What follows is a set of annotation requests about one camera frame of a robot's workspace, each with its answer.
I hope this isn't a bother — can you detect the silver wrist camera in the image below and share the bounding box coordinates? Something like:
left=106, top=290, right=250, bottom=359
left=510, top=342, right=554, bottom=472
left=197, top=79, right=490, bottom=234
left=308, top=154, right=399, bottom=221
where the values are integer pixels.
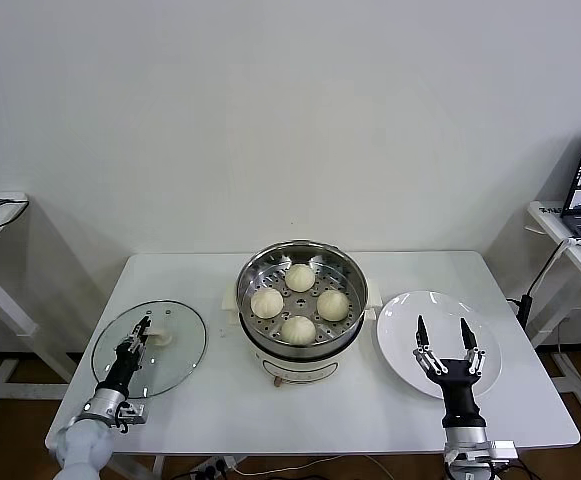
left=484, top=439, right=517, bottom=464
left=114, top=399, right=150, bottom=429

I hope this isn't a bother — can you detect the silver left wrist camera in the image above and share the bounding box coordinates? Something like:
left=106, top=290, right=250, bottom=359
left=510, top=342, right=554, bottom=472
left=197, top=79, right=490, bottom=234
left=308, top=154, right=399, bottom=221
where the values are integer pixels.
left=114, top=399, right=150, bottom=429

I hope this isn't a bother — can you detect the stainless steel steamer basket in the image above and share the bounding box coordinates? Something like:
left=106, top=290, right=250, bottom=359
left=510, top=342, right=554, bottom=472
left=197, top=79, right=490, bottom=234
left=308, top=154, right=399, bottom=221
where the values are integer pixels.
left=234, top=241, right=370, bottom=352

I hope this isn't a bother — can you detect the stainless steel steamer pot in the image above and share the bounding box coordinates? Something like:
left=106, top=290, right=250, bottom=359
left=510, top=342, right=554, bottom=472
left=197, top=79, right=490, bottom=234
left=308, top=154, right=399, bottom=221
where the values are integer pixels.
left=219, top=238, right=384, bottom=389

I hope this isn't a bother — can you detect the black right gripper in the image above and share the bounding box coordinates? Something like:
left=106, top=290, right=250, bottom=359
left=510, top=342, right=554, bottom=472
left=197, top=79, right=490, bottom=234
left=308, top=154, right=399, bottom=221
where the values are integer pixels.
left=413, top=314, right=487, bottom=430

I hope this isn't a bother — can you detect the white power strip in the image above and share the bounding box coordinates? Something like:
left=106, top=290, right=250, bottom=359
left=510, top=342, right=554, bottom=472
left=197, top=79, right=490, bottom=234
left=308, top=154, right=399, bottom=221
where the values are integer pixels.
left=189, top=453, right=244, bottom=480

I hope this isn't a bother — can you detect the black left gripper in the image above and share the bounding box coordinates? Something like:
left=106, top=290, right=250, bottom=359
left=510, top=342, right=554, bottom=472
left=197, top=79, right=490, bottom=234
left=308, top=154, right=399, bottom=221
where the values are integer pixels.
left=94, top=314, right=155, bottom=397

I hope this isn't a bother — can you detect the black cable with white plug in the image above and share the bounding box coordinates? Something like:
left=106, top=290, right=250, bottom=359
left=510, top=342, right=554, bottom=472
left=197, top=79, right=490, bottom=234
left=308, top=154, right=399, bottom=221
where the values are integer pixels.
left=507, top=237, right=581, bottom=324

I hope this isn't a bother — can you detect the white side table with laptop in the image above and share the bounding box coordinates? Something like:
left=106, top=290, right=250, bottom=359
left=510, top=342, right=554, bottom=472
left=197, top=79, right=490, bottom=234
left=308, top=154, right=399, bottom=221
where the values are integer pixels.
left=527, top=199, right=581, bottom=421

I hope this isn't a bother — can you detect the white steamed baozi bun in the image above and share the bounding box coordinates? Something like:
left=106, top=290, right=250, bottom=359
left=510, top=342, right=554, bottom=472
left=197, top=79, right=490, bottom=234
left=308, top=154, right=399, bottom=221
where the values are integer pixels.
left=280, top=314, right=318, bottom=347
left=249, top=287, right=285, bottom=319
left=316, top=289, right=350, bottom=322
left=283, top=263, right=315, bottom=293

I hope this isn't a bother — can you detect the white ceramic plate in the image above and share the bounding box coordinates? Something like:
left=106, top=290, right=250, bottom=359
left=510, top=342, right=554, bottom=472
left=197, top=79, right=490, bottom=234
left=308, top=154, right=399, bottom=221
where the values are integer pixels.
left=375, top=289, right=504, bottom=401

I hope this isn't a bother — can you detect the round glass pot lid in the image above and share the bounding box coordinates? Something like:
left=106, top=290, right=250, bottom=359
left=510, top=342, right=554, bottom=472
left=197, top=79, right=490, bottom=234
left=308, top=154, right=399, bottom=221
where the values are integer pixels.
left=91, top=298, right=209, bottom=399

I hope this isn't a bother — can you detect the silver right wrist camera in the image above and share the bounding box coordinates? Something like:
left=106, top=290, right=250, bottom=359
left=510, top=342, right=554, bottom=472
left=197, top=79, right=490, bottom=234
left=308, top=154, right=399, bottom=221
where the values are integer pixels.
left=484, top=439, right=517, bottom=464

